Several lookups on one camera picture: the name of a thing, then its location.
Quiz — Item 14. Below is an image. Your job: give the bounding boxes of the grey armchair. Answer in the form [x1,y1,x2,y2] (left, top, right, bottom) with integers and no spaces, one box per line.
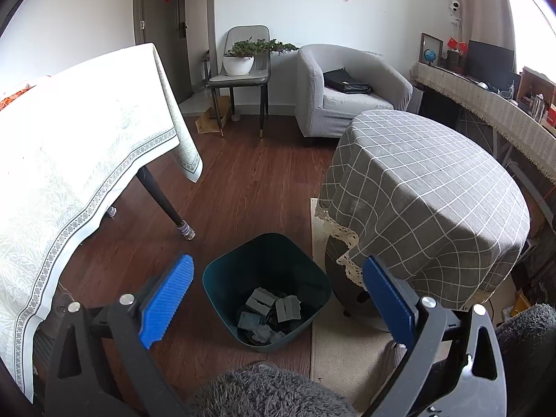
[295,44,413,147]

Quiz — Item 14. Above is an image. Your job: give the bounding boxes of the beige floor rug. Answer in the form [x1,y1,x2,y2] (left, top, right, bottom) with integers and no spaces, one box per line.
[309,197,435,413]

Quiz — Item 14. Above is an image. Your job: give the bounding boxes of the potted plant white pot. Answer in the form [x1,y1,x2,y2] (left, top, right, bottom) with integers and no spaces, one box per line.
[222,38,300,76]

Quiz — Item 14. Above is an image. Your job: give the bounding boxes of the grey checked tablecloth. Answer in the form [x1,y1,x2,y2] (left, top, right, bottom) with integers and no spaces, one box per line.
[315,110,531,311]

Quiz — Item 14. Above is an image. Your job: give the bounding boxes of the grey dining chair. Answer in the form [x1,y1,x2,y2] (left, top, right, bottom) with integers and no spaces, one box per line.
[207,25,272,139]

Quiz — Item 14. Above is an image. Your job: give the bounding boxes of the side counter with beige cloth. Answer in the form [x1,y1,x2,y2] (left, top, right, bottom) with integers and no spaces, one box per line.
[410,62,556,183]

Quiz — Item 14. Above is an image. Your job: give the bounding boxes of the black bag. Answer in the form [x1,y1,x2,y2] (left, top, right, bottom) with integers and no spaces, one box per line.
[324,68,374,95]

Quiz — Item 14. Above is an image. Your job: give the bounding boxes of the black table leg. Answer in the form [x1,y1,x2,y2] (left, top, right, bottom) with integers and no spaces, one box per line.
[136,166,185,227]

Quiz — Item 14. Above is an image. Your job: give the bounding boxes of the table with white cloth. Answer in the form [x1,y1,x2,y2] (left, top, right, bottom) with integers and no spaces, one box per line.
[0,43,204,404]

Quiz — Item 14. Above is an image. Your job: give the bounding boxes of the grey door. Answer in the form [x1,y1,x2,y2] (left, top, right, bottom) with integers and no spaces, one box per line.
[134,0,192,105]

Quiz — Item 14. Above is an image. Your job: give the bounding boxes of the black monitor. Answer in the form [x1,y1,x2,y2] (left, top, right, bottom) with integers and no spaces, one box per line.
[467,40,515,90]

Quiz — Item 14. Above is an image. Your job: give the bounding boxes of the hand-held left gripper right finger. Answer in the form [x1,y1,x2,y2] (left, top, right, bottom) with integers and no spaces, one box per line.
[362,255,508,417]

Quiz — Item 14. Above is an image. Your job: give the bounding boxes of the white carton box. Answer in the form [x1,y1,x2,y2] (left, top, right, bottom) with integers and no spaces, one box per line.
[245,287,281,316]
[275,296,302,323]

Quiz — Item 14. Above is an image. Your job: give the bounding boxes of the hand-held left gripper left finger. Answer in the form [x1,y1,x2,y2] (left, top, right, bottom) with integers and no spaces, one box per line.
[46,254,195,417]

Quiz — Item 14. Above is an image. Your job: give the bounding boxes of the grey fuzzy trousers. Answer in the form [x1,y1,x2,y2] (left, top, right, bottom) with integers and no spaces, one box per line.
[187,303,556,417]

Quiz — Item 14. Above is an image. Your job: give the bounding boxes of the teal plastic trash bin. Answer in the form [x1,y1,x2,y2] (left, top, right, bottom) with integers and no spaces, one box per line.
[202,233,333,353]

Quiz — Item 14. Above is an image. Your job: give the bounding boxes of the flat cardboard box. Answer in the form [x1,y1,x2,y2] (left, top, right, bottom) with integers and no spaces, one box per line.
[195,96,233,134]

